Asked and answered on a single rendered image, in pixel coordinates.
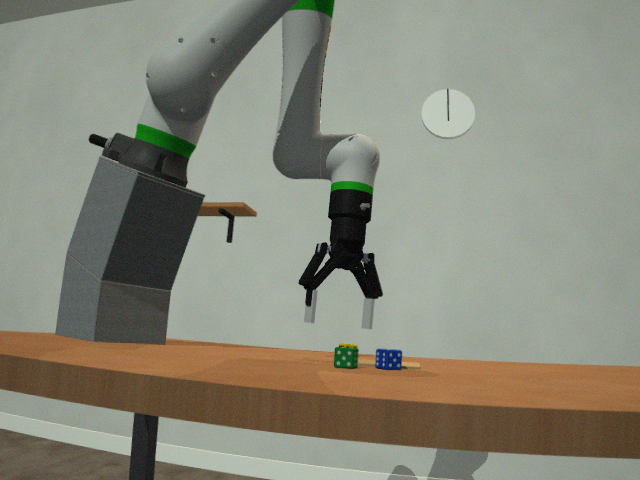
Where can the green die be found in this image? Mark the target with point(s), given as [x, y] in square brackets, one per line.
[346, 358]

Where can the blue die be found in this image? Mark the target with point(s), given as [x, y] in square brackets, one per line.
[388, 359]

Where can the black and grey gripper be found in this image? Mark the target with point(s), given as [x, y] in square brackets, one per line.
[347, 237]

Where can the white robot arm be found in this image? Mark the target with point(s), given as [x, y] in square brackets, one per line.
[189, 70]

